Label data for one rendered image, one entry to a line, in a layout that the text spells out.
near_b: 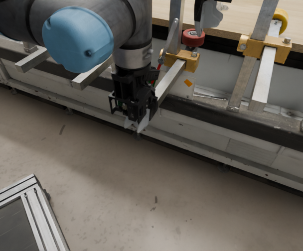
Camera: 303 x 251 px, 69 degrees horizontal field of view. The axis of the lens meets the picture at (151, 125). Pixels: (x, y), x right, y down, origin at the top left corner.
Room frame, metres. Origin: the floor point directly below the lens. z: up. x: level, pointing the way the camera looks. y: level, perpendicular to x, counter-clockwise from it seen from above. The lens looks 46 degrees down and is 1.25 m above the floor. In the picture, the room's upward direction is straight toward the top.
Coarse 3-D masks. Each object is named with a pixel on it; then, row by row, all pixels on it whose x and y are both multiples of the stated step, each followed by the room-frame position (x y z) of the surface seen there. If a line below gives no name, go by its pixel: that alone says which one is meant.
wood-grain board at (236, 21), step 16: (160, 0) 1.16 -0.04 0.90; (192, 0) 1.16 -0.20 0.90; (240, 0) 1.16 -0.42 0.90; (256, 0) 1.16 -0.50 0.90; (288, 0) 1.16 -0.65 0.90; (160, 16) 0.96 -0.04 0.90; (192, 16) 0.96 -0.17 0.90; (224, 16) 0.96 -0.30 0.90; (240, 16) 0.96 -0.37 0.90; (256, 16) 0.96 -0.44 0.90; (208, 32) 0.85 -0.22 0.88; (224, 32) 0.83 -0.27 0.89; (240, 32) 0.81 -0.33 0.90; (288, 32) 0.81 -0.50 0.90
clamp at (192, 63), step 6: (162, 48) 0.75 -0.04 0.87; (168, 54) 0.71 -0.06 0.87; (174, 54) 0.70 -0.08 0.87; (180, 54) 0.70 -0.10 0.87; (186, 54) 0.70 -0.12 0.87; (198, 54) 0.70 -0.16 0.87; (168, 60) 0.71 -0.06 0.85; (174, 60) 0.70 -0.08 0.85; (186, 60) 0.68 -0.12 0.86; (192, 60) 0.67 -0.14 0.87; (198, 60) 0.70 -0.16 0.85; (168, 66) 0.71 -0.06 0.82; (186, 66) 0.68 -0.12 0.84; (192, 66) 0.67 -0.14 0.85; (192, 72) 0.67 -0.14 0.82
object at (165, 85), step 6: (186, 48) 0.77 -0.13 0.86; (192, 48) 0.77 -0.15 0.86; (180, 60) 0.68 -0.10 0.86; (174, 66) 0.64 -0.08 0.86; (180, 66) 0.64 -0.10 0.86; (168, 72) 0.61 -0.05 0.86; (174, 72) 0.61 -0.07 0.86; (180, 72) 0.64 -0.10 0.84; (168, 78) 0.58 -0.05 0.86; (174, 78) 0.59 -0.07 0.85; (162, 84) 0.54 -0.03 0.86; (168, 84) 0.54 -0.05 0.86; (156, 90) 0.51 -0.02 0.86; (162, 90) 0.51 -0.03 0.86; (168, 90) 0.54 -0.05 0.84; (156, 96) 0.49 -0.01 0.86; (162, 96) 0.50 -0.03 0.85
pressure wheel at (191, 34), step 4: (192, 28) 0.83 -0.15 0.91; (184, 32) 0.79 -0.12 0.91; (188, 32) 0.80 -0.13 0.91; (192, 32) 0.79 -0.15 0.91; (184, 36) 0.77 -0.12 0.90; (188, 36) 0.76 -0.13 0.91; (192, 36) 0.76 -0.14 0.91; (196, 36) 0.76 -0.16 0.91; (200, 36) 0.76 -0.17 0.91; (204, 36) 0.77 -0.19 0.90; (184, 40) 0.77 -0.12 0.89; (188, 40) 0.76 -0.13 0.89; (192, 40) 0.75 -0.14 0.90; (196, 40) 0.75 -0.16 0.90; (200, 40) 0.76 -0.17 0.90; (184, 44) 0.77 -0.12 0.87; (188, 44) 0.76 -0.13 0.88; (192, 44) 0.75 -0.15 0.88; (196, 44) 0.75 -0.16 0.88; (200, 44) 0.76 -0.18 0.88
